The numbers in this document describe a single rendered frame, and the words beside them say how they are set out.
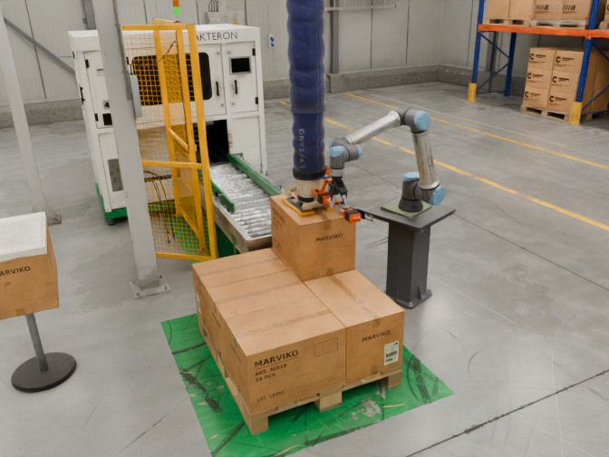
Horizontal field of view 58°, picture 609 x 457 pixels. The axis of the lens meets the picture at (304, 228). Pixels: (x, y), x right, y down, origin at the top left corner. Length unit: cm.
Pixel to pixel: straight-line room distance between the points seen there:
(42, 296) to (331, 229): 178
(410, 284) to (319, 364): 139
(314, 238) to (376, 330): 72
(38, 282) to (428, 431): 238
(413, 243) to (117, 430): 237
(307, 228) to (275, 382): 98
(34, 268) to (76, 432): 97
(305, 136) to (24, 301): 193
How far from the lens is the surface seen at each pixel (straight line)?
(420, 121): 365
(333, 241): 360
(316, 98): 349
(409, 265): 428
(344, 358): 327
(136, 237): 464
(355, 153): 334
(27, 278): 348
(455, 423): 343
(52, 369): 412
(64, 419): 372
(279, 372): 311
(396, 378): 359
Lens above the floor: 229
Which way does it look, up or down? 23 degrees down
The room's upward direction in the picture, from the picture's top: 2 degrees counter-clockwise
